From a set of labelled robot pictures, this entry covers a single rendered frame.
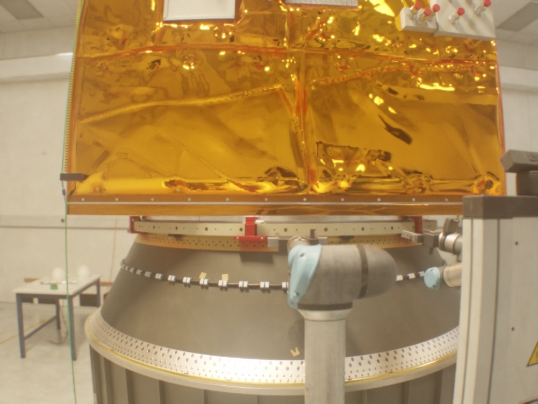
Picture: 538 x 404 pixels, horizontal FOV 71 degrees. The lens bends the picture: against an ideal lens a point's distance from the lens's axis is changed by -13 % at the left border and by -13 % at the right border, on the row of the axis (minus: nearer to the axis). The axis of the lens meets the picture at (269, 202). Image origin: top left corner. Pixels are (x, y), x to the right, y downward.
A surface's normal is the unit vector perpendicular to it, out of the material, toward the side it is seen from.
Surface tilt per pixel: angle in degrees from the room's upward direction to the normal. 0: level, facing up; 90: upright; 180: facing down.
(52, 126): 90
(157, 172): 99
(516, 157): 61
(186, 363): 43
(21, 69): 90
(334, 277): 84
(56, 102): 90
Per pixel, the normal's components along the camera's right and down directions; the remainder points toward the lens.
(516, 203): 0.24, -0.03
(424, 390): 0.49, -0.03
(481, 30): 0.03, -0.03
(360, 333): 0.22, -0.49
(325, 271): 0.07, -0.24
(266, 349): -0.08, -0.49
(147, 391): -0.51, -0.03
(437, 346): 0.38, -0.75
